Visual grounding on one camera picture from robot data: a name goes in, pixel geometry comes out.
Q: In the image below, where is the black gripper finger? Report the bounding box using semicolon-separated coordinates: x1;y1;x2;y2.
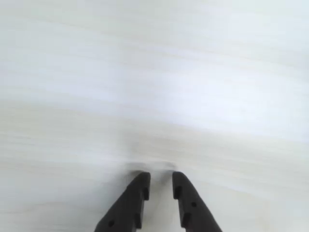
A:
93;172;152;232
172;171;223;232

